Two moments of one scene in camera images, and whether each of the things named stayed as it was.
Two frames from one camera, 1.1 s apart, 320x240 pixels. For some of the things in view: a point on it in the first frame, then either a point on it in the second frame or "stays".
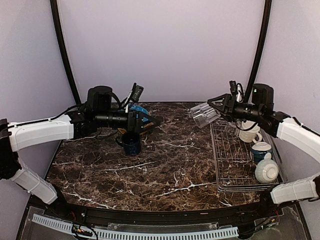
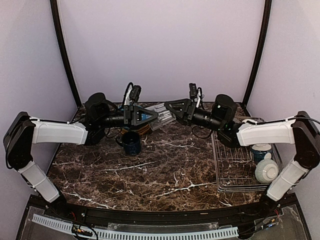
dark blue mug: x=131 y=141 stays
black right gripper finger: x=220 y=102 -> x=179 y=108
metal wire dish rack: x=235 y=170 stays
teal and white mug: x=259 y=149 stays
